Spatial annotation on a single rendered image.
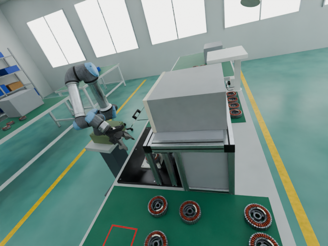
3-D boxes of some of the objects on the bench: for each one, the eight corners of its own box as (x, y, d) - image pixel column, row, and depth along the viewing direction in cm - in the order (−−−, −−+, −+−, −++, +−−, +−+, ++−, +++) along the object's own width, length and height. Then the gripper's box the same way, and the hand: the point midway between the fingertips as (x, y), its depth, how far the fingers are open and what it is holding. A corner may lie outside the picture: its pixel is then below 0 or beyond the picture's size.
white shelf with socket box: (210, 103, 177) (206, 61, 152) (210, 90, 206) (207, 51, 182) (245, 100, 166) (248, 53, 141) (240, 86, 195) (241, 45, 170)
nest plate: (141, 168, 119) (140, 166, 118) (147, 153, 131) (147, 152, 130) (160, 168, 114) (160, 167, 113) (165, 153, 126) (165, 152, 125)
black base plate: (117, 183, 115) (116, 181, 114) (146, 129, 165) (145, 127, 164) (183, 188, 100) (182, 185, 99) (192, 126, 150) (192, 124, 149)
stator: (146, 205, 96) (144, 202, 94) (162, 194, 99) (161, 191, 97) (154, 222, 87) (152, 218, 85) (172, 210, 90) (170, 206, 88)
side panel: (184, 191, 98) (174, 152, 81) (185, 186, 100) (175, 148, 83) (235, 194, 89) (235, 152, 72) (234, 190, 92) (234, 148, 74)
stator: (183, 228, 81) (182, 224, 79) (177, 207, 91) (176, 203, 89) (204, 220, 82) (204, 216, 80) (196, 200, 91) (195, 196, 89)
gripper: (110, 126, 124) (132, 141, 127) (97, 140, 110) (122, 157, 113) (114, 119, 119) (137, 135, 122) (101, 133, 105) (127, 151, 108)
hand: (131, 143), depth 116 cm, fingers open, 11 cm apart
